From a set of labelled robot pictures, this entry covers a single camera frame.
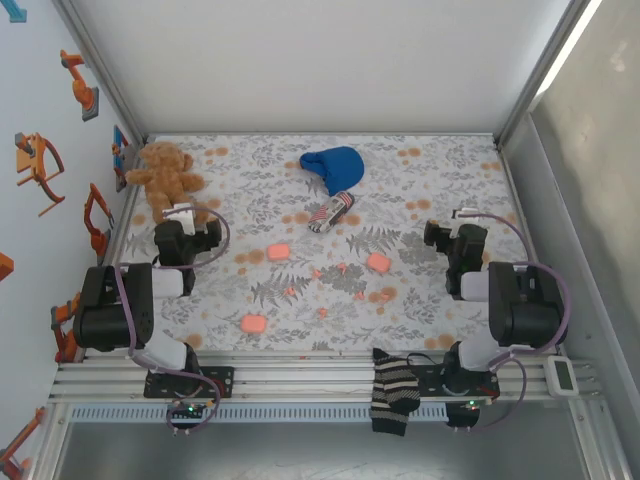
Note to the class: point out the aluminium table edge rail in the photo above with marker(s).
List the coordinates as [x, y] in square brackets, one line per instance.
[300, 380]

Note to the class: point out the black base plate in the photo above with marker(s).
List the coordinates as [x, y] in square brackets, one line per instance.
[430, 380]
[222, 377]

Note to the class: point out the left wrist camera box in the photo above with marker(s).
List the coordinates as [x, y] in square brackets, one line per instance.
[182, 216]

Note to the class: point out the white digital timer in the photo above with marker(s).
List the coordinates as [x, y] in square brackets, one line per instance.
[561, 375]

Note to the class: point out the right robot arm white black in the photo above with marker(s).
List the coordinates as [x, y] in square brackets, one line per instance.
[525, 320]

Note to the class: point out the black beige striped sock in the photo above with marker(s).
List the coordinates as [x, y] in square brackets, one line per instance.
[395, 390]

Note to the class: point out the small circuit board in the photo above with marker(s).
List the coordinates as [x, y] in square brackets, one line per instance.
[190, 411]
[472, 404]

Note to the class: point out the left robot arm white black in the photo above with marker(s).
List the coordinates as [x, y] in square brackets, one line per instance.
[165, 350]

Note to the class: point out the aluminium frame post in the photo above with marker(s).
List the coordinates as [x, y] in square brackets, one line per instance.
[537, 75]
[103, 70]

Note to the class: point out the thin aluminium mat rail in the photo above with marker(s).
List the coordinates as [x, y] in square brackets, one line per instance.
[320, 134]

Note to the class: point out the blue fabric cap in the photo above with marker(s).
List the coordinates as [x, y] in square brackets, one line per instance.
[340, 167]

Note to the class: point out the brown teddy bear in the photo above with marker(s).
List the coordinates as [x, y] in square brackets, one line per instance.
[165, 175]

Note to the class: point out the blue orange wall sticker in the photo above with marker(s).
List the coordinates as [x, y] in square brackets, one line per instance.
[120, 150]

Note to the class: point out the pink earbud charging case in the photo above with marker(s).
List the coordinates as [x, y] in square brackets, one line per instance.
[278, 252]
[378, 263]
[252, 324]

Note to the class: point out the orange claw machine sticker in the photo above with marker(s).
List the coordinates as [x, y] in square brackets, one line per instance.
[35, 167]

